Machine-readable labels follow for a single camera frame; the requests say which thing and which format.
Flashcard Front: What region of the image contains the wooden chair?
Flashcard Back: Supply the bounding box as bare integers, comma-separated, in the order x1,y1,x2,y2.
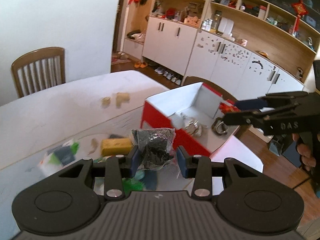
11,47,66,98

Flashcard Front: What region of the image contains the person's right hand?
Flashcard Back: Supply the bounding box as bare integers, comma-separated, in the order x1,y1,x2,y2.
292,133,316,171

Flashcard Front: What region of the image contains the red keyring charm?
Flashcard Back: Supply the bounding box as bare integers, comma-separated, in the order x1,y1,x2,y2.
211,100,240,135

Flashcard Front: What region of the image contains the black clear plastic bag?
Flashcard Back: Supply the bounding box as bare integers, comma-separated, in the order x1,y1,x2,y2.
131,128,175,171

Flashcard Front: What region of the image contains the white tissue pack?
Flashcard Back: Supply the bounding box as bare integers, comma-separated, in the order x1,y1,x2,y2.
37,139,79,177

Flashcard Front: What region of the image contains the yellow cardboard box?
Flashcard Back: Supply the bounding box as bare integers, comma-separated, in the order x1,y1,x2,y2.
100,138,133,156

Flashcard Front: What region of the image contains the white cabinet wall unit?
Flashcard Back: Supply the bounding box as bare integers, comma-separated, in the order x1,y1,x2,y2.
123,0,319,99

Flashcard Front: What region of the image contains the teal small pouch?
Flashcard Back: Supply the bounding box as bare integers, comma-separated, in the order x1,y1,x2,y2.
134,170,145,180

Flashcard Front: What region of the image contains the red white cardboard box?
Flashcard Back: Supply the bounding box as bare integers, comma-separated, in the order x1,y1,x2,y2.
140,82,264,172

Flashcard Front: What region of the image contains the tan wooden block pair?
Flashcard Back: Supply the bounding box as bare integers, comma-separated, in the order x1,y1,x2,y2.
116,92,130,108

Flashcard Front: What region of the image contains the green feather toy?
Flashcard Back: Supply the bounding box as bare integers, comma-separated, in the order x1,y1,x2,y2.
122,178,145,196

